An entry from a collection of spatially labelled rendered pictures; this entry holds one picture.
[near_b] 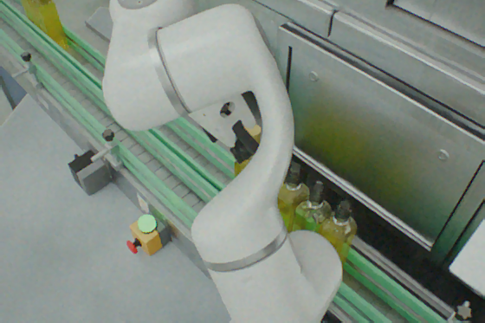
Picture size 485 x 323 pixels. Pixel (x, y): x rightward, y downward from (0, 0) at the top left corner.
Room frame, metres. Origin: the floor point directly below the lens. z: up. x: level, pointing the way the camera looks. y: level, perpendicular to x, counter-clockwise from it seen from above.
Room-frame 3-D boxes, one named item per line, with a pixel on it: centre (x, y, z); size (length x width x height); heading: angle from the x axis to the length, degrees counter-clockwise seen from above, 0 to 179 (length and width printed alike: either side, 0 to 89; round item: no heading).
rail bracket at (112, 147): (0.75, 0.35, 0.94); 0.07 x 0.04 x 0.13; 135
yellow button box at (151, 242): (0.62, 0.24, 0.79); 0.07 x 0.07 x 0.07; 45
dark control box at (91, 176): (0.82, 0.44, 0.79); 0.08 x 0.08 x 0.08; 45
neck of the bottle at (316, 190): (0.51, -0.13, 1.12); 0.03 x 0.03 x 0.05
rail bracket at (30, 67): (1.08, 0.67, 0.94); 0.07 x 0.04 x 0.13; 135
